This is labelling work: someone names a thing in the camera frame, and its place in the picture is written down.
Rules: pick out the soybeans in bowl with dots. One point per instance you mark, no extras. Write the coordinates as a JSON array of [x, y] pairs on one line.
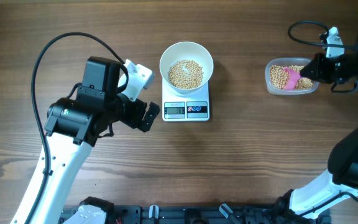
[[186, 74]]

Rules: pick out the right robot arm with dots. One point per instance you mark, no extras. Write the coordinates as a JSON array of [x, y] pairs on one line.
[[340, 180]]

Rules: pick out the pink plastic scoop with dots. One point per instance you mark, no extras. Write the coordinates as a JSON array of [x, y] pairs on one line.
[[293, 77]]

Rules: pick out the clear plastic container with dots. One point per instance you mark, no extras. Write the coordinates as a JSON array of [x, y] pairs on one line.
[[287, 62]]

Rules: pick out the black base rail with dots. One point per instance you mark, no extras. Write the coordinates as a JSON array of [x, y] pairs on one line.
[[155, 214]]

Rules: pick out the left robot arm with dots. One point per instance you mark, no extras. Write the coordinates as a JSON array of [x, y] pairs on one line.
[[72, 130]]

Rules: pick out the yellow soybeans in container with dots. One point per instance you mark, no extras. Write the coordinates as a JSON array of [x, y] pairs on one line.
[[279, 78]]

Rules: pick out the white bowl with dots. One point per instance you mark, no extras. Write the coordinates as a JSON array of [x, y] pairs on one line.
[[186, 51]]

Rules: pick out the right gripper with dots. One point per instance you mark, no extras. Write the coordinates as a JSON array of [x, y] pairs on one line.
[[318, 73]]

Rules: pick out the white digital kitchen scale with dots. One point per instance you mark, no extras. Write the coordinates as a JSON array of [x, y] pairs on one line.
[[185, 107]]

